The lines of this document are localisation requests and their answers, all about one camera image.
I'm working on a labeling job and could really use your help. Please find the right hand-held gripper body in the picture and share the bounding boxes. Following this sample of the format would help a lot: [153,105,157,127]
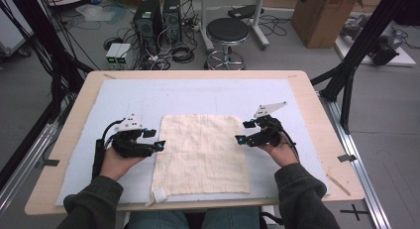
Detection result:
[246,101,288,148]

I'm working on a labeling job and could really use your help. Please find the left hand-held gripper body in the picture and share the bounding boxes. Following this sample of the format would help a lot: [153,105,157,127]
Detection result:
[111,113,157,159]

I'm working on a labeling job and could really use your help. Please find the cream waffle cloth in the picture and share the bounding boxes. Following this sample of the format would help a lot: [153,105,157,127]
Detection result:
[151,114,252,204]

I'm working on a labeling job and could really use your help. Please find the person's left hand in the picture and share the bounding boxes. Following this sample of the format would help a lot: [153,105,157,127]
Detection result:
[99,146,147,182]

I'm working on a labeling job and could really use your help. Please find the person's right hand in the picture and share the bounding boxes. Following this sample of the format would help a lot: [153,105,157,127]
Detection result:
[258,132,300,169]

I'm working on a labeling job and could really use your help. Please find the white foam mat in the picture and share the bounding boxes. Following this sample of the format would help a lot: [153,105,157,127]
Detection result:
[54,78,332,207]

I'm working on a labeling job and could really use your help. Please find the person's left leg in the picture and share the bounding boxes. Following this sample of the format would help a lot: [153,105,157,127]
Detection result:
[127,210,191,229]

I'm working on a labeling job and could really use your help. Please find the person's leg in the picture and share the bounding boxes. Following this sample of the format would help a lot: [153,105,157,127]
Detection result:
[201,206,263,229]
[127,210,191,229]

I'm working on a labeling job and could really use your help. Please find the person's right leg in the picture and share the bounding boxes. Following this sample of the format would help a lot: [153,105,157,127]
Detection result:
[201,206,263,229]

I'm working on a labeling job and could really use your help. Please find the white power supply box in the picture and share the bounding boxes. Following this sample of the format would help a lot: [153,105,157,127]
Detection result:
[105,43,122,65]
[115,43,133,65]

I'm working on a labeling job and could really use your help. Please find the thin wooden stick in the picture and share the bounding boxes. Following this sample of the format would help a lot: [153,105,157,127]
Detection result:
[325,172,352,197]

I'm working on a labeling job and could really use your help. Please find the black round stool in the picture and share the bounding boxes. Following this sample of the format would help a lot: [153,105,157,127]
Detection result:
[204,17,252,71]

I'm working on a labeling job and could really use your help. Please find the white stand legs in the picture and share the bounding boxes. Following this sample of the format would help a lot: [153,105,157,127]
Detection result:
[199,0,270,53]

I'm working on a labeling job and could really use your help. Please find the large black computer tower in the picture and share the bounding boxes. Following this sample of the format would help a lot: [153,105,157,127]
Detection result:
[133,0,164,56]

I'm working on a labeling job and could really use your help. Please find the black flat device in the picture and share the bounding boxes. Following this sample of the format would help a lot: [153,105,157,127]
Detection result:
[227,4,265,21]

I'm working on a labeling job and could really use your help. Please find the black tape cross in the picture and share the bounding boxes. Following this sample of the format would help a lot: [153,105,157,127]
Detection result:
[339,203,369,222]

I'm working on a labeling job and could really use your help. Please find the slim black computer tower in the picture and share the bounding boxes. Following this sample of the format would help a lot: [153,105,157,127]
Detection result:
[161,0,183,46]

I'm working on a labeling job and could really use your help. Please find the brown cardboard box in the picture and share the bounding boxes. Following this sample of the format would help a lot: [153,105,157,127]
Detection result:
[290,0,364,50]

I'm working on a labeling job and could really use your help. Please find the clear plastic bag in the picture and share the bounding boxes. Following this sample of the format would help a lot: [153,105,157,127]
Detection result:
[75,3,117,23]

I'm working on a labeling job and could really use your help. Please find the white board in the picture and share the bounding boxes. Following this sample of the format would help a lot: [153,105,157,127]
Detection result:
[334,30,417,68]

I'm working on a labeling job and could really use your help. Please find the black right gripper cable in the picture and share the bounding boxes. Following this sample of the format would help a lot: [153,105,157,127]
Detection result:
[280,129,300,163]

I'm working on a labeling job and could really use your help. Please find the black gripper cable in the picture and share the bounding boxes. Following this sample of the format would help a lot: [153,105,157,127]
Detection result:
[280,129,300,163]
[91,119,125,181]

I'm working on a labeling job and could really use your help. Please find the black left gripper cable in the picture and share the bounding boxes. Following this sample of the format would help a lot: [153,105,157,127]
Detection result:
[91,119,125,181]

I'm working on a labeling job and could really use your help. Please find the coiled black cables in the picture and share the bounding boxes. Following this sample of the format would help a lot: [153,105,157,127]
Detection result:
[170,43,196,64]

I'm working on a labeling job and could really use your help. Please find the aluminium rail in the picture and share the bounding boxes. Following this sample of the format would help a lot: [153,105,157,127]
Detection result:
[0,122,61,217]
[318,91,393,229]

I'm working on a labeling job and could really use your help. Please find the black metal frame stand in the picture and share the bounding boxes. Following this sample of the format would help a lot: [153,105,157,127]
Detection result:
[310,0,412,135]
[0,0,95,125]

